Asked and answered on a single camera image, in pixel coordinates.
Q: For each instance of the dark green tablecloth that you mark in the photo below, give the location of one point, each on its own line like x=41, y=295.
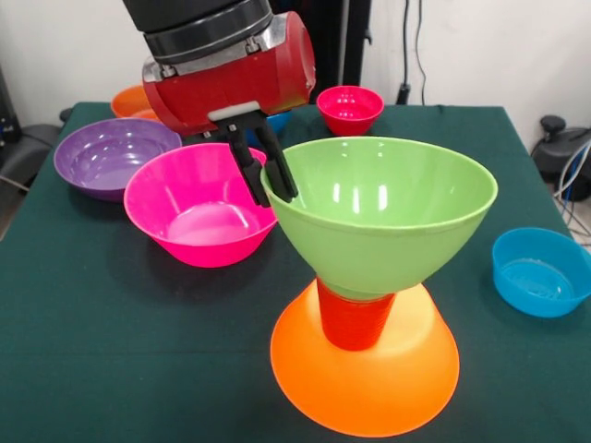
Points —
x=138, y=346

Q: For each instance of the purple bowl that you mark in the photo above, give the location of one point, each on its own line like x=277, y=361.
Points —
x=101, y=157

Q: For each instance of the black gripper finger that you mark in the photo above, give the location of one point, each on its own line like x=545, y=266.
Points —
x=279, y=166
x=251, y=175

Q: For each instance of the large orange bowl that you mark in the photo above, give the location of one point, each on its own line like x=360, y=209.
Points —
x=369, y=392

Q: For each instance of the small green bowl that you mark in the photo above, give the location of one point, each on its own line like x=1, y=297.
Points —
x=365, y=294

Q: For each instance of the blue cup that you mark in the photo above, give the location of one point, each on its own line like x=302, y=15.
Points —
x=535, y=286

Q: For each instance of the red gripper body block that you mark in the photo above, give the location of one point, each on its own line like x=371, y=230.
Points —
x=221, y=97

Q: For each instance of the orange cup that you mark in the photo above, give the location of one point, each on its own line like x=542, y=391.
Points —
x=355, y=323
x=129, y=104

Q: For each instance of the blue bowl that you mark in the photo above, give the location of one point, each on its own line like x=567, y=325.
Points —
x=279, y=121

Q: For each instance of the large green bowl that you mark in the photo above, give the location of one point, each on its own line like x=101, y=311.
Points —
x=378, y=254

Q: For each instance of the large pink bowl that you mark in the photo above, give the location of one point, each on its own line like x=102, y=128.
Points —
x=184, y=207

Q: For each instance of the small crimson bowl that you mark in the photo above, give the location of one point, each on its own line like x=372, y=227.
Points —
x=351, y=120

